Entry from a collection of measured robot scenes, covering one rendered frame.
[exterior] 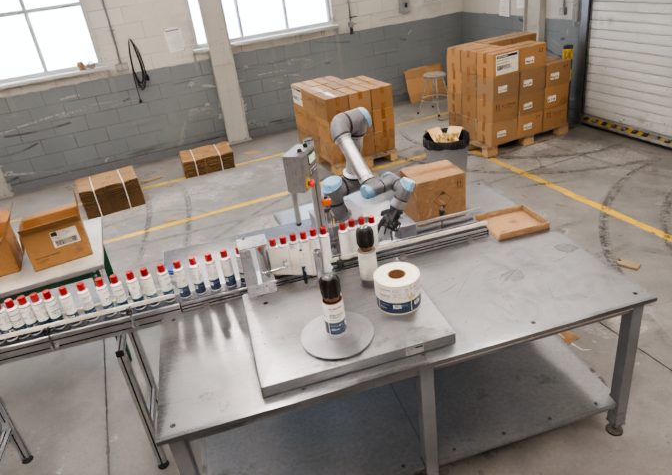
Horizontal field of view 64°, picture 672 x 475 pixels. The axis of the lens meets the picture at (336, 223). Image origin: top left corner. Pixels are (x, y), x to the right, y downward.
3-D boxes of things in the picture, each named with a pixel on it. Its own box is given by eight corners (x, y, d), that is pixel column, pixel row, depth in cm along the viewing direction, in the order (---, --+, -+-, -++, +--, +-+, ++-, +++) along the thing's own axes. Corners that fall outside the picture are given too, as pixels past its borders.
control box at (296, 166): (288, 193, 263) (281, 156, 255) (301, 179, 277) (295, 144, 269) (307, 193, 260) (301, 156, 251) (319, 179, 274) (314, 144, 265)
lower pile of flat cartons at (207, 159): (185, 179, 673) (181, 163, 664) (181, 166, 720) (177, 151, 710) (236, 167, 690) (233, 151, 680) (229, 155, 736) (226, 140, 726)
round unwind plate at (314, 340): (309, 369, 209) (309, 366, 209) (294, 324, 236) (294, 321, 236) (384, 348, 215) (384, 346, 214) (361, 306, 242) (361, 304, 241)
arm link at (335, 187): (319, 200, 316) (316, 179, 309) (338, 192, 322) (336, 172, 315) (330, 207, 307) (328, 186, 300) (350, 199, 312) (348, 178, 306)
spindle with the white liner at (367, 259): (364, 289, 253) (357, 233, 240) (358, 280, 261) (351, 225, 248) (382, 285, 255) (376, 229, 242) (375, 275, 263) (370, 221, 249)
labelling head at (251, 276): (249, 297, 258) (238, 251, 247) (245, 284, 270) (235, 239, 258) (277, 290, 261) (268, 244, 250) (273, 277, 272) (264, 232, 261)
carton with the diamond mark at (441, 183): (418, 227, 308) (415, 183, 296) (402, 211, 329) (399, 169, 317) (466, 215, 314) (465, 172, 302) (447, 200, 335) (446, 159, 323)
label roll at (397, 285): (430, 303, 238) (429, 275, 231) (393, 320, 230) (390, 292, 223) (403, 283, 254) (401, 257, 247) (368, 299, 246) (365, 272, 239)
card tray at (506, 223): (499, 241, 287) (499, 234, 286) (475, 221, 310) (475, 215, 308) (549, 228, 293) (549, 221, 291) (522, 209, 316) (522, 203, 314)
